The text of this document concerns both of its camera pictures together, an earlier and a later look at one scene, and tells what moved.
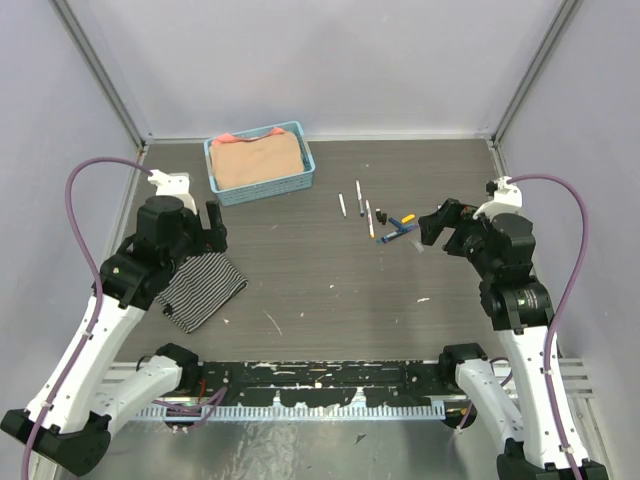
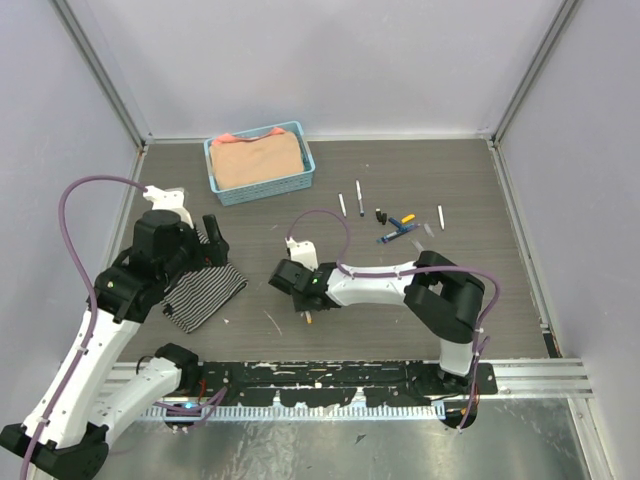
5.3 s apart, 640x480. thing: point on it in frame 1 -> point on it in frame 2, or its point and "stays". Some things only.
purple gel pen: x=400 y=232 stays
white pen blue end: x=362 y=213 stays
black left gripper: x=211 y=240 -> x=213 y=253
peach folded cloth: x=241 y=162 stays
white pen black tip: x=343 y=205 stays
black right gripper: x=451 y=213 -> x=299 y=305
